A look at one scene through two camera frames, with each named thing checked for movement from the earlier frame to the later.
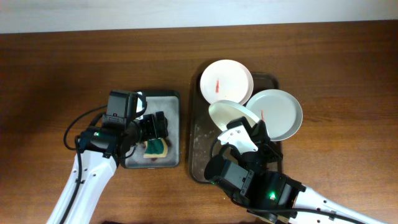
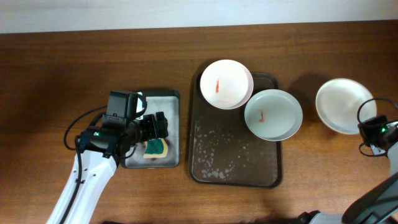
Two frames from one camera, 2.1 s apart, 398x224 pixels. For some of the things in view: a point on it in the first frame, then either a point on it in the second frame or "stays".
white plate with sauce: [224, 111] -> [337, 103]
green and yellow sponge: [156, 148] stays
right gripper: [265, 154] -> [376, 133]
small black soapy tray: [167, 101] stays
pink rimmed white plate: [226, 79] stays
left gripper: [151, 132] stays
